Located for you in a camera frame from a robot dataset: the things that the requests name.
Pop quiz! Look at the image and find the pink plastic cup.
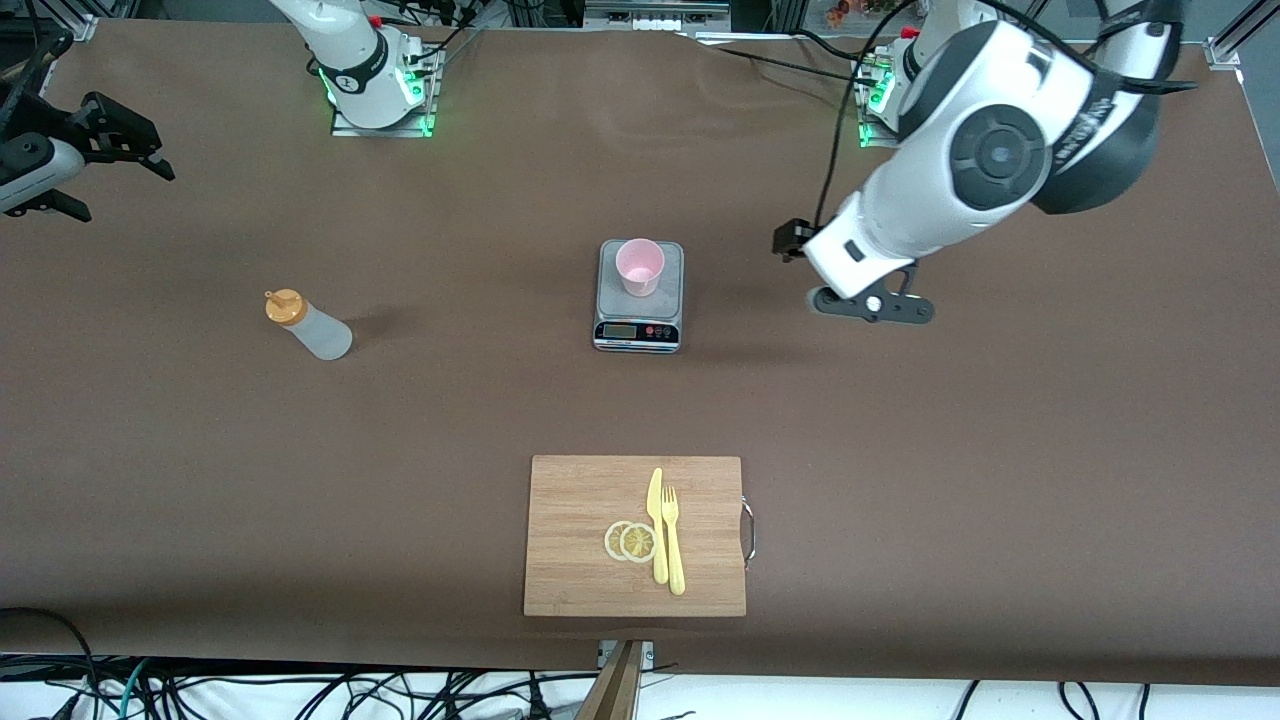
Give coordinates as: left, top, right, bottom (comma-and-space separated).
615, 238, 666, 298

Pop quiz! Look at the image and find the translucent sauce bottle orange cap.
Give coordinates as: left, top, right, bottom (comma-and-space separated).
264, 288, 354, 362

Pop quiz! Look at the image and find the silver digital kitchen scale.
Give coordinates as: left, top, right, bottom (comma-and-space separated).
593, 239, 685, 354

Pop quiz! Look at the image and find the grey power strip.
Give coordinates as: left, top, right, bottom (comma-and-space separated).
585, 0, 731, 33

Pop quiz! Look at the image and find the yellow plastic knife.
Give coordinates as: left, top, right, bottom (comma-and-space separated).
646, 467, 670, 586

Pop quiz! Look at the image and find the yellow plastic fork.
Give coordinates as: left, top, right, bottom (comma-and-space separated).
661, 486, 688, 597

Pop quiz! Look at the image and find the bamboo cutting board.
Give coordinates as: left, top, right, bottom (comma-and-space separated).
523, 455, 748, 618

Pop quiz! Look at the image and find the brown paper table cover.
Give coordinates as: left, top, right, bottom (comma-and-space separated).
0, 18, 1280, 689

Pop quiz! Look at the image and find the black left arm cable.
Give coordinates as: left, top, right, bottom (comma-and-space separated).
818, 0, 1199, 233

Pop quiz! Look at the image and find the long black power cable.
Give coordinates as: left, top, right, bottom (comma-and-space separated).
680, 28, 886, 101

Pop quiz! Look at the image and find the thick black looped cable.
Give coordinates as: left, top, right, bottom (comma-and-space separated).
0, 607, 101, 720

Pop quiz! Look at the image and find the wooden post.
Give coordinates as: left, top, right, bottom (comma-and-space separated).
575, 640, 646, 720

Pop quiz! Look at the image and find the teal cable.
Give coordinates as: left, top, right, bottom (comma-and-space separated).
118, 657, 153, 720

